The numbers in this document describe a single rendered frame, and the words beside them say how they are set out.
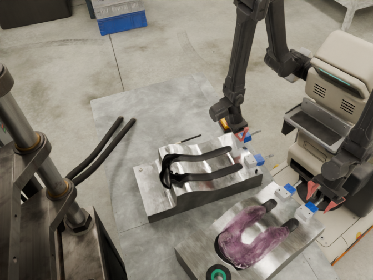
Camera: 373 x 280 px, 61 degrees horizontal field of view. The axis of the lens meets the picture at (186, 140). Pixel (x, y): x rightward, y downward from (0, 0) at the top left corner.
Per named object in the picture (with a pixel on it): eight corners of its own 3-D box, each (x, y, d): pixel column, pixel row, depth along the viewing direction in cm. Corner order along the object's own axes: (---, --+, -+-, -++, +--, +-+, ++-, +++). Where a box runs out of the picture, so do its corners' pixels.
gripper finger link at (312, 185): (314, 211, 104) (329, 191, 99) (297, 197, 108) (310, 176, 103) (323, 206, 108) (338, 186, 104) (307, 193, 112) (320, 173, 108)
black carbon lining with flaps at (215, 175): (229, 146, 143) (230, 132, 136) (245, 173, 132) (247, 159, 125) (156, 169, 137) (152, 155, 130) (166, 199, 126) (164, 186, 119)
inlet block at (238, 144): (258, 131, 143) (257, 122, 140) (263, 137, 139) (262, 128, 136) (232, 143, 142) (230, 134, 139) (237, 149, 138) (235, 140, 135)
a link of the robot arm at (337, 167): (378, 149, 92) (352, 133, 97) (362, 155, 84) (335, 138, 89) (355, 180, 98) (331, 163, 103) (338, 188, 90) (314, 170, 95)
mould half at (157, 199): (235, 144, 153) (236, 124, 143) (261, 185, 136) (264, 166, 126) (135, 175, 144) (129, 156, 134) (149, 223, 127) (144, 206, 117)
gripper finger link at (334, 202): (324, 220, 102) (341, 200, 97) (307, 205, 106) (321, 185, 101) (334, 215, 106) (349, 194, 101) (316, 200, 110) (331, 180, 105)
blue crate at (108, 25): (141, 13, 429) (139, -4, 412) (147, 26, 401) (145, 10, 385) (97, 21, 420) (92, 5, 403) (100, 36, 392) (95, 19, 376)
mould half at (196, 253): (271, 188, 135) (275, 173, 127) (322, 233, 120) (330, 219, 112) (176, 259, 116) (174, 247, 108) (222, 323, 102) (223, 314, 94)
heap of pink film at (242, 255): (259, 201, 124) (261, 190, 118) (295, 234, 114) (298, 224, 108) (208, 240, 115) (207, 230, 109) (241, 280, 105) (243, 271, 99)
